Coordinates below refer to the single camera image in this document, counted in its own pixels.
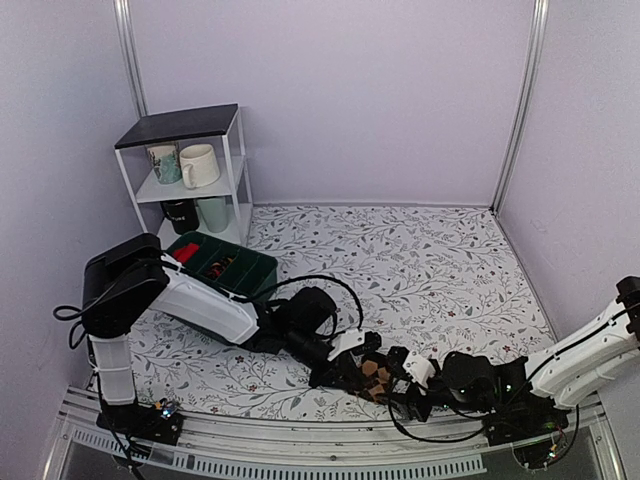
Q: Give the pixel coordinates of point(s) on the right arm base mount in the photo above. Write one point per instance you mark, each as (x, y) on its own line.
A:
(525, 422)

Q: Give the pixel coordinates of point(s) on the brown argyle sock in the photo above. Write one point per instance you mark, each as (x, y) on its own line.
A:
(373, 379)

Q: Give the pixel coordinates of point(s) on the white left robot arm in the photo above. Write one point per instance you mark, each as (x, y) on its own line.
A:
(124, 282)

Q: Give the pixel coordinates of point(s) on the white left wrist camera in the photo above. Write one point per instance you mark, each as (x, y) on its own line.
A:
(344, 342)

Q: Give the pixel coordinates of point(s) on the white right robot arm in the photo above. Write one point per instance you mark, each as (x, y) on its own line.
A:
(549, 381)

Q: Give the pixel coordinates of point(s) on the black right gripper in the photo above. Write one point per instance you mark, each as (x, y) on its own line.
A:
(404, 401)

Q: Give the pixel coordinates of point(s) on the red rolled sock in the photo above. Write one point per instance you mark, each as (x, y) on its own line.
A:
(185, 253)

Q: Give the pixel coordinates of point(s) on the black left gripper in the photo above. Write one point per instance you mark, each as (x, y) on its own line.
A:
(342, 369)

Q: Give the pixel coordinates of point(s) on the cream white mug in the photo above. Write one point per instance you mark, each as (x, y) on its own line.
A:
(199, 166)

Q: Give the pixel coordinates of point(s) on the white shelf with black top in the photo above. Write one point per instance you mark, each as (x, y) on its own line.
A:
(220, 126)

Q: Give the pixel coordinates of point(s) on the dark patterned rolled sock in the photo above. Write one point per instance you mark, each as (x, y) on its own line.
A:
(218, 267)

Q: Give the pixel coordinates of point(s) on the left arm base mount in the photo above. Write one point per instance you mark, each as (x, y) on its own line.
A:
(161, 422)

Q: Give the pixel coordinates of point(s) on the left aluminium corner post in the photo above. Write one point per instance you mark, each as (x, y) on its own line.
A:
(124, 25)

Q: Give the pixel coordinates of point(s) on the aluminium corner post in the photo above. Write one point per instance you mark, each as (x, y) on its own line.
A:
(124, 25)
(526, 93)

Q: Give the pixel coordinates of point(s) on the aluminium front rail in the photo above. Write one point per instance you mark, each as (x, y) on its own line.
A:
(447, 447)

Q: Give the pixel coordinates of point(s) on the black mug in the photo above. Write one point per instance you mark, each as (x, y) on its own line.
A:
(182, 215)

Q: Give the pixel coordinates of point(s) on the pale green cup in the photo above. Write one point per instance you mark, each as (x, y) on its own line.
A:
(214, 213)

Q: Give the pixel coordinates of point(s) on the teal floral mug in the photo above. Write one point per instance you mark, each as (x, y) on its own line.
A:
(165, 162)

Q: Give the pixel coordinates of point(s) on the right aluminium corner post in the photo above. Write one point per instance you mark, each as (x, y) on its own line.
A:
(526, 93)

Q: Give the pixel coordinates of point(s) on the green compartment organizer box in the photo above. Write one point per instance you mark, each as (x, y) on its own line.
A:
(250, 272)

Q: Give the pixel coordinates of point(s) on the floral patterned table mat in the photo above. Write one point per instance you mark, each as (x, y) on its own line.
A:
(431, 280)

